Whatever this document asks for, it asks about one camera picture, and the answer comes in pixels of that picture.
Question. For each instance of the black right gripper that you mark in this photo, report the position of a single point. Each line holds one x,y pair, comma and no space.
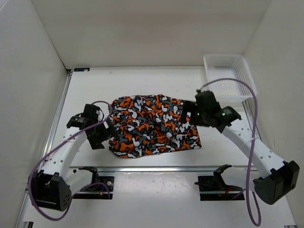
194,121

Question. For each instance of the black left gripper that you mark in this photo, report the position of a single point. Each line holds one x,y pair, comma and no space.
110,131

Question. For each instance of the orange black camouflage shorts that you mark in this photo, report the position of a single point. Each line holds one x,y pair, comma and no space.
149,125

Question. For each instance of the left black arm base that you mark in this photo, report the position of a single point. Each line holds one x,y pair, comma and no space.
95,186

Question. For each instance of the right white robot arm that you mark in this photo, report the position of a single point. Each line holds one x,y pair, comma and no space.
275,178

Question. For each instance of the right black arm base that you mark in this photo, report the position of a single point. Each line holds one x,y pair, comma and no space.
213,188

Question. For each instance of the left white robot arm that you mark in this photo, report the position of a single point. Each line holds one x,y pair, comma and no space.
52,185

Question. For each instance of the white plastic mesh basket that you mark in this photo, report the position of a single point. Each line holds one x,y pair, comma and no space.
236,82

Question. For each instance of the front aluminium rail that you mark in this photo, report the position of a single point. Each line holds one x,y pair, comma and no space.
157,169

